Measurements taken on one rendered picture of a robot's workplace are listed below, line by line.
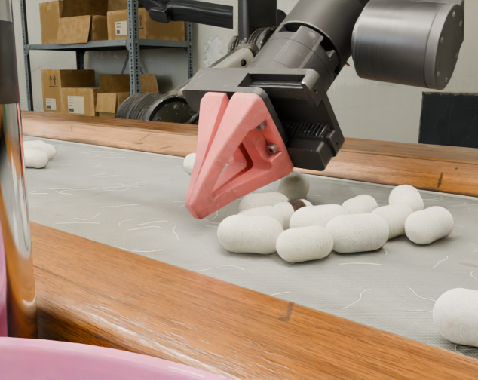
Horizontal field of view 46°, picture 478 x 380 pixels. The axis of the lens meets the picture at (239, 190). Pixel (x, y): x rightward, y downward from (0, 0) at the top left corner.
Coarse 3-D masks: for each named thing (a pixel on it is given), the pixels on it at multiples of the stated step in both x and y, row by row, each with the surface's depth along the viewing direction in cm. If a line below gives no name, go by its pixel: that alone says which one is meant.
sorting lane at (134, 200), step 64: (64, 192) 46; (128, 192) 46; (256, 192) 46; (320, 192) 46; (384, 192) 46; (192, 256) 30; (256, 256) 30; (384, 256) 30; (448, 256) 30; (384, 320) 23
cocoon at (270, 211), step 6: (246, 210) 33; (252, 210) 33; (258, 210) 33; (264, 210) 33; (270, 210) 33; (276, 210) 33; (270, 216) 33; (276, 216) 33; (282, 216) 33; (282, 222) 33
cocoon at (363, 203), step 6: (354, 198) 36; (360, 198) 36; (366, 198) 36; (372, 198) 37; (342, 204) 36; (348, 204) 35; (354, 204) 35; (360, 204) 35; (366, 204) 36; (372, 204) 36; (348, 210) 35; (354, 210) 35; (360, 210) 35; (366, 210) 35; (372, 210) 36
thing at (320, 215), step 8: (304, 208) 32; (312, 208) 32; (320, 208) 32; (328, 208) 32; (336, 208) 32; (344, 208) 33; (296, 216) 32; (304, 216) 32; (312, 216) 31; (320, 216) 32; (328, 216) 32; (296, 224) 32; (304, 224) 31; (312, 224) 31; (320, 224) 32
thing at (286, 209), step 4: (304, 200) 36; (276, 204) 35; (280, 204) 35; (284, 204) 35; (288, 204) 35; (308, 204) 35; (280, 208) 35; (284, 208) 35; (288, 208) 35; (292, 208) 35; (280, 212) 34; (284, 212) 34; (288, 212) 34; (292, 212) 35; (284, 216) 34; (288, 216) 34; (284, 220) 34; (288, 220) 34; (284, 224) 35; (288, 224) 35; (284, 228) 35; (288, 228) 35
